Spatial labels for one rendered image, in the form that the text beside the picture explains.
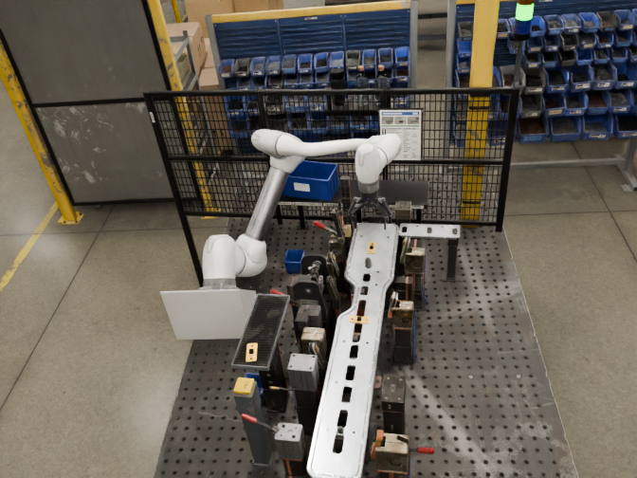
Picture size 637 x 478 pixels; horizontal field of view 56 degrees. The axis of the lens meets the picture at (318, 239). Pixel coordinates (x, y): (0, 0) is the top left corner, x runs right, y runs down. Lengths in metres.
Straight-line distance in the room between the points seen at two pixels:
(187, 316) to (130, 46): 2.19
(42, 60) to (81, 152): 0.74
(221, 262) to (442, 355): 1.11
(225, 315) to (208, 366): 0.25
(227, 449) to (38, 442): 1.55
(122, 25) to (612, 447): 3.84
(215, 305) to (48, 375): 1.66
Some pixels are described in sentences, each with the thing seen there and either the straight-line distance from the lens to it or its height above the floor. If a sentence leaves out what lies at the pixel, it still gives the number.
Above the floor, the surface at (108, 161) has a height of 0.55.
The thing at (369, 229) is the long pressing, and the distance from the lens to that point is 2.95.
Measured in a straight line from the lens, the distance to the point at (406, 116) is 3.05.
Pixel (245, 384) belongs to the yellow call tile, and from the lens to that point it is 2.14.
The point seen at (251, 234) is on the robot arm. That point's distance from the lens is 3.02.
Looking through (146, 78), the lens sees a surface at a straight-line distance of 4.50.
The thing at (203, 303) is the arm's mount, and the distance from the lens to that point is 2.78.
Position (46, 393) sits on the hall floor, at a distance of 4.07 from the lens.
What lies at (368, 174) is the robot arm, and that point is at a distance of 2.53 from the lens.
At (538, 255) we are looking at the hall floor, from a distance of 4.43.
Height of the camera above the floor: 2.81
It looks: 38 degrees down
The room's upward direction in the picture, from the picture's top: 7 degrees counter-clockwise
